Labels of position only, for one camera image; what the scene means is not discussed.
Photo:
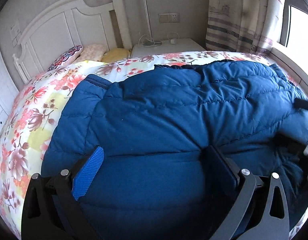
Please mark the white pole lamp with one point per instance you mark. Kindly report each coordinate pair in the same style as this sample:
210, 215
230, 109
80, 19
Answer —
146, 17

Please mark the wall socket plate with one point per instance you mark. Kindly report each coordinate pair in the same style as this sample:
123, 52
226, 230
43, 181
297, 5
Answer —
169, 18

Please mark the yellow pillow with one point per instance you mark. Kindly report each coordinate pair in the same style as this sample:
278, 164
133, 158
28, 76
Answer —
116, 53

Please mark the white nightstand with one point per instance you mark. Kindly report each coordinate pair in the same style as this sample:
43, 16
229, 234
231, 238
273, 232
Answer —
169, 47

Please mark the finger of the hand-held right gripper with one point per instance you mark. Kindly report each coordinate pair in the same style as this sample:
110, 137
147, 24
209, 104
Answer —
304, 104

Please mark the blue padded jacket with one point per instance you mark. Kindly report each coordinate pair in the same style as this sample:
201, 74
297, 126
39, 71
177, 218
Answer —
156, 120

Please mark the white wooden headboard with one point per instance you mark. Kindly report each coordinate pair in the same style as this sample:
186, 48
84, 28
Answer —
56, 27

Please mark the floral bed cover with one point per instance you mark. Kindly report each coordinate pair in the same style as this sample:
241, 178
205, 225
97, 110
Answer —
31, 120

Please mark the pink pillow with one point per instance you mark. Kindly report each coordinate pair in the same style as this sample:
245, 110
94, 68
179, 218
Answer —
92, 51

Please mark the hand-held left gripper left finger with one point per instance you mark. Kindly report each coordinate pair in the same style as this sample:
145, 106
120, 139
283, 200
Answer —
87, 172

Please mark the dark patterned pillow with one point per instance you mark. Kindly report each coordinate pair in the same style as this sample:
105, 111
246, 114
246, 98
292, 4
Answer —
66, 56

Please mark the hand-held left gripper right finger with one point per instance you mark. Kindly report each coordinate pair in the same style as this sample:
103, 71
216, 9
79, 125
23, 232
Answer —
222, 172

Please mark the window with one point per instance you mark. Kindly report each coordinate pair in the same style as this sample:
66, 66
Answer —
299, 22

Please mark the printed beige curtain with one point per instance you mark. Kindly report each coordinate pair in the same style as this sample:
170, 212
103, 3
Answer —
239, 12

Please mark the white wardrobe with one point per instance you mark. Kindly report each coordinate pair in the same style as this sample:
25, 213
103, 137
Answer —
1, 92

